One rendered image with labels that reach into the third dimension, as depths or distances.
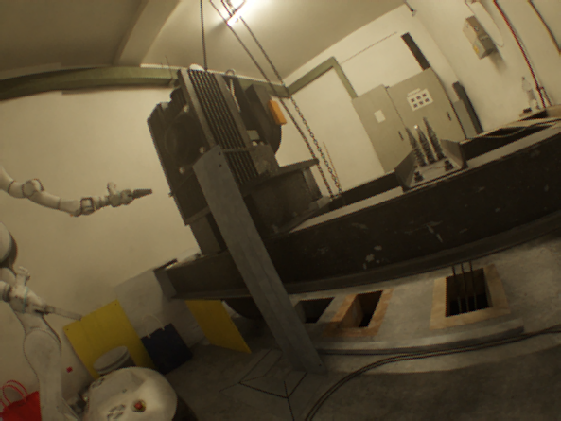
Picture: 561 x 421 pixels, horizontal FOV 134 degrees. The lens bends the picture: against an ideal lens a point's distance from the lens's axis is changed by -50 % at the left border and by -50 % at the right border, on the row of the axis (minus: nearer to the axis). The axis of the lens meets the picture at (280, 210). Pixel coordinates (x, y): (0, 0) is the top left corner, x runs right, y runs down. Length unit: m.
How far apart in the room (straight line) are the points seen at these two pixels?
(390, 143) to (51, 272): 4.17
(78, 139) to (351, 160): 3.86
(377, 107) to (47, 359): 4.15
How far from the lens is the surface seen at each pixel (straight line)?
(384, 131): 3.83
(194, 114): 1.19
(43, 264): 1.93
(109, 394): 1.31
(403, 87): 3.86
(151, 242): 2.08
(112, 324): 1.89
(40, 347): 1.02
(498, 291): 1.29
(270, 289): 0.94
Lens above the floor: 0.78
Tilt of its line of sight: 2 degrees down
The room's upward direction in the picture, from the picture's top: 24 degrees counter-clockwise
